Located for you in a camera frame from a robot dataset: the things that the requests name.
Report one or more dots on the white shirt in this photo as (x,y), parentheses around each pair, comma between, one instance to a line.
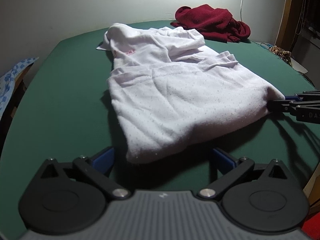
(180,97)

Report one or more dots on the white side table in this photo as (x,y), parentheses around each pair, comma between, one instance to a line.
(300,66)

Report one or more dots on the tiger striped cloth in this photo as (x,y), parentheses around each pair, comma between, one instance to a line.
(281,55)

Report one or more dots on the blue patterned cloth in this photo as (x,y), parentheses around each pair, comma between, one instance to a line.
(10,80)

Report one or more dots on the dark red garment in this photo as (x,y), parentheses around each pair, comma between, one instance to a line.
(210,21)

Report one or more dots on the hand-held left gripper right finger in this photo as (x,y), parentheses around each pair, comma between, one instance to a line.
(223,161)

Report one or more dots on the wooden door frame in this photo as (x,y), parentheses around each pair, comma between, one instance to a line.
(283,12)

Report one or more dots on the wooden furniture frame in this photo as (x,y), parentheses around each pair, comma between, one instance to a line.
(23,80)

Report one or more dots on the green covered table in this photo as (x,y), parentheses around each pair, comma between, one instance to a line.
(62,105)

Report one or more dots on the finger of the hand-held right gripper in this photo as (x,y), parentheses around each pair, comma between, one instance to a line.
(305,96)
(282,106)

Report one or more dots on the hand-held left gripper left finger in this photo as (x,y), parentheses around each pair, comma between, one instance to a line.
(103,159)

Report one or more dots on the person's red clothing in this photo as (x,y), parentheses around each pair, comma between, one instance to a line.
(313,227)

